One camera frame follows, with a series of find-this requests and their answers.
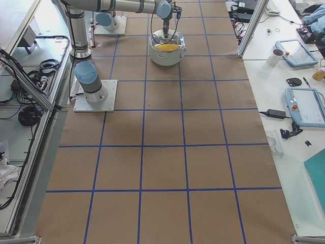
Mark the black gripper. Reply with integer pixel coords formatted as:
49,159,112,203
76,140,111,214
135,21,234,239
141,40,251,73
163,2,182,38

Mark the glass pot lid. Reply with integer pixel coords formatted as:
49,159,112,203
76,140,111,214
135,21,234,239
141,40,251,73
150,29,185,51

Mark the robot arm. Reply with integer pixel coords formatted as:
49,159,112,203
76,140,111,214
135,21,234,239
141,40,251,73
74,60,103,103
61,1,182,59

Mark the pale green electric pot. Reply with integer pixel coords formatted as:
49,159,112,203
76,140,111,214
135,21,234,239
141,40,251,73
149,37,186,66

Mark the white keyboard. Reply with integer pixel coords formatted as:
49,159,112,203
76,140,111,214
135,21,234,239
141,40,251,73
265,0,281,16

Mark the white cup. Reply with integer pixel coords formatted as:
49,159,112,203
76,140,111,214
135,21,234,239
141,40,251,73
266,48,284,67

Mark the upper teach pendant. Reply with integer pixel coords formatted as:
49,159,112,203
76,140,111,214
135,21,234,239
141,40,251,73
275,39,318,67

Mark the teach pendant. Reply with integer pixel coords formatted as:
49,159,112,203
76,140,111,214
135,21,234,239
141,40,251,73
284,87,324,128
275,39,318,67

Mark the grey control box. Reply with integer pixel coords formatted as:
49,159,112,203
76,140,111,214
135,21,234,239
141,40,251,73
17,25,37,54

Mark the black round disc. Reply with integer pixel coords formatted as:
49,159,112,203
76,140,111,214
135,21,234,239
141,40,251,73
286,77,302,87

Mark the black power brick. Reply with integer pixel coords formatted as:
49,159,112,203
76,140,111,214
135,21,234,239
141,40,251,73
259,109,291,119

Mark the lower teach pendant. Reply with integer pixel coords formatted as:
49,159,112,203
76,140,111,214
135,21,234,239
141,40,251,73
284,87,324,128

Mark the clear plastic holder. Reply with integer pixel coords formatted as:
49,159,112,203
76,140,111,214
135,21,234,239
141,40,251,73
265,130,283,157

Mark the black braided cable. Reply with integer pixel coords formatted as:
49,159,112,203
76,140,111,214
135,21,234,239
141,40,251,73
150,10,163,44

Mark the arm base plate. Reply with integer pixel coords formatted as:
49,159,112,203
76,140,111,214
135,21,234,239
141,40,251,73
94,13,127,36
73,80,118,112

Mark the aluminium frame post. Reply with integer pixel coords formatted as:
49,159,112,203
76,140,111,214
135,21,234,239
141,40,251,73
237,0,268,58

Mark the black bracket part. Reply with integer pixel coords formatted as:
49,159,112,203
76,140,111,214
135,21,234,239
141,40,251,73
279,121,303,140

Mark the coiled black cable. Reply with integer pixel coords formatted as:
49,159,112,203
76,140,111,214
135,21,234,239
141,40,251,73
18,105,43,127

